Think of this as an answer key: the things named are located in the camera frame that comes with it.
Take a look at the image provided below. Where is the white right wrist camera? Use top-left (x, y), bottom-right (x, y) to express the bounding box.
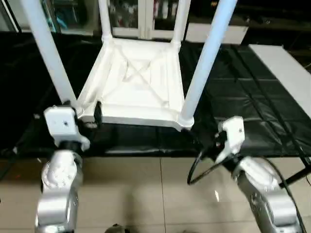
top-left (216, 116), bottom-right (245, 165)

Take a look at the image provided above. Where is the black metal table frame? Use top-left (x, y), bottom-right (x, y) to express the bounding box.
top-left (279, 169), bottom-right (311, 189)

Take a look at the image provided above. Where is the white plastic table top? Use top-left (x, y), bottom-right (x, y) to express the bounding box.
top-left (75, 38), bottom-right (196, 132)

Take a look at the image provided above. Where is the white glass door cabinet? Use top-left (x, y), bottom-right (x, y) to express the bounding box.
top-left (97, 0), bottom-right (191, 40)

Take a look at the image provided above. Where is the black table mat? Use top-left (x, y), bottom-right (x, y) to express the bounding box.
top-left (0, 32), bottom-right (311, 159)

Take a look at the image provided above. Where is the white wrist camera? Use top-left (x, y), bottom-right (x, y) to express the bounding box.
top-left (216, 116), bottom-right (245, 165)
top-left (43, 106), bottom-right (92, 151)

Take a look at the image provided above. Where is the white drawer unit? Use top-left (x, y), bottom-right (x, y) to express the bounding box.
top-left (187, 22), bottom-right (249, 45)

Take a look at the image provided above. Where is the turquoise plastic stand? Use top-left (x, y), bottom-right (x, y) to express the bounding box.
top-left (46, 9), bottom-right (69, 31)

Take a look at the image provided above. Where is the white plastic table leg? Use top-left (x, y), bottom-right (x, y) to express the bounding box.
top-left (181, 0), bottom-right (239, 128)
top-left (171, 0), bottom-right (191, 50)
top-left (99, 0), bottom-right (114, 45)
top-left (19, 0), bottom-right (77, 110)

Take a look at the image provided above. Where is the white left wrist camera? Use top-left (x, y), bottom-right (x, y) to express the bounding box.
top-left (43, 106), bottom-right (92, 151)

